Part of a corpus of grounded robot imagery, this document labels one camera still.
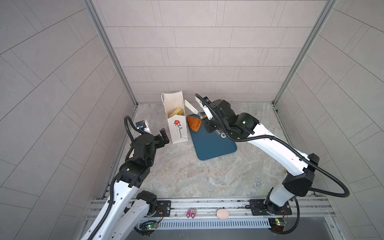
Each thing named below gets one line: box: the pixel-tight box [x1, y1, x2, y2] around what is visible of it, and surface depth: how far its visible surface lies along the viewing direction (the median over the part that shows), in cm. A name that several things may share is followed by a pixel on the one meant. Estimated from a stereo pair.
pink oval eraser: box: [216, 208, 229, 219], surface depth 70 cm
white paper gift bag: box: [161, 90, 188, 144], surface depth 90 cm
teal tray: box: [186, 111, 237, 161], surface depth 93 cm
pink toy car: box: [186, 209, 197, 219], surface depth 69 cm
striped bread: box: [168, 107, 184, 118], surface depth 98 cm
